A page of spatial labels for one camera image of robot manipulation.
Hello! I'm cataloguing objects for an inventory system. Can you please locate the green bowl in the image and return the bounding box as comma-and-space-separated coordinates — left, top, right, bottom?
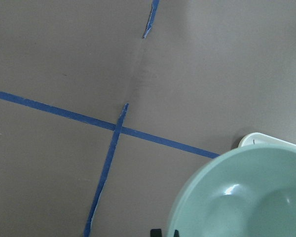
166, 145, 296, 237

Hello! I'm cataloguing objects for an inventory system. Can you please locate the cream bear print tray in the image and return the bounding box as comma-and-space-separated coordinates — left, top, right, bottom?
238, 132, 296, 148

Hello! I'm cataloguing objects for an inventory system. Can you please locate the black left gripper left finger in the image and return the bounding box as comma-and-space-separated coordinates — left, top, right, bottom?
150, 229, 162, 237

